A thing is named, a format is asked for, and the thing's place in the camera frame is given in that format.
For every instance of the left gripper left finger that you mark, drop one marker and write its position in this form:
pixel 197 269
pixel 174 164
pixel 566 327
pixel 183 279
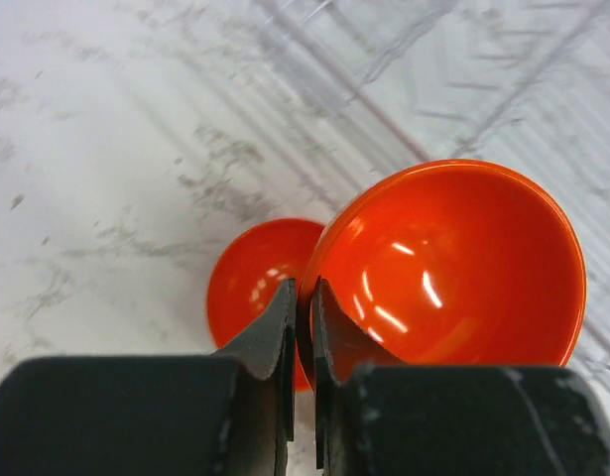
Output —
pixel 230 412

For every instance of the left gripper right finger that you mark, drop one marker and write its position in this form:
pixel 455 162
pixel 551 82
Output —
pixel 375 415

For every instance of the orange bowl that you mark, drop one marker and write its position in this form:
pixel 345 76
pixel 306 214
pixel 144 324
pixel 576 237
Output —
pixel 453 262
pixel 245 279

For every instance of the clear wire dish rack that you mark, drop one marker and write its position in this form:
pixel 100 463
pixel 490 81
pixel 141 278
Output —
pixel 525 84

